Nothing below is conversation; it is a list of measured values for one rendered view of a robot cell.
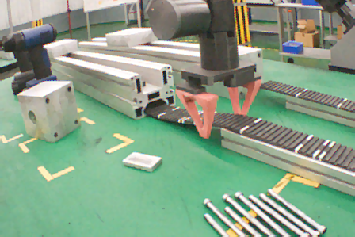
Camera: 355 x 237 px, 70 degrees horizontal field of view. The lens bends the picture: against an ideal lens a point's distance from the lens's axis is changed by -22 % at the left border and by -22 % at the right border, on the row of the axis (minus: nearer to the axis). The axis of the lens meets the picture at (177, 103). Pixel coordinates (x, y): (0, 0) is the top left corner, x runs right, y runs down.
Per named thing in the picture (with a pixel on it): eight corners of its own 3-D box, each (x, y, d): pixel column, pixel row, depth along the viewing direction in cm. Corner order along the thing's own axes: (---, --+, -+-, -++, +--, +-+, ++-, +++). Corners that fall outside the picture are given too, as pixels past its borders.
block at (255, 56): (269, 86, 72) (267, 47, 69) (237, 101, 66) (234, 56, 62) (242, 79, 79) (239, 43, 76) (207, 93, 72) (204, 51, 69)
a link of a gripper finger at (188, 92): (178, 135, 49) (173, 74, 46) (213, 121, 53) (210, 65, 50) (208, 149, 44) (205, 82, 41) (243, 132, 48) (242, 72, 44)
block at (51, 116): (88, 120, 64) (80, 77, 61) (53, 143, 54) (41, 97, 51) (59, 116, 68) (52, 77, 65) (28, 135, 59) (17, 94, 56)
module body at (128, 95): (176, 105, 67) (171, 65, 64) (135, 120, 62) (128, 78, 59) (63, 66, 128) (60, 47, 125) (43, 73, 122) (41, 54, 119)
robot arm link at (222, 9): (239, -8, 42) (211, -8, 46) (208, -9, 38) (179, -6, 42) (244, 36, 44) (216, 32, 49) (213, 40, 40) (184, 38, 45)
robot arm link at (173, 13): (202, -43, 44) (180, -7, 50) (142, -45, 37) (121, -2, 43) (250, 5, 40) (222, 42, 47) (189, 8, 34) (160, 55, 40)
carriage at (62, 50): (78, 57, 109) (77, 40, 106) (53, 65, 103) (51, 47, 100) (66, 55, 121) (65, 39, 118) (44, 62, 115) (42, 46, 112)
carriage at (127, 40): (159, 47, 100) (157, 28, 98) (129, 55, 94) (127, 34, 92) (133, 45, 113) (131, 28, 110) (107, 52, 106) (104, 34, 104)
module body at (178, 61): (236, 82, 78) (234, 48, 75) (207, 93, 72) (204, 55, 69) (99, 55, 138) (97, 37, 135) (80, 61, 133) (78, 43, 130)
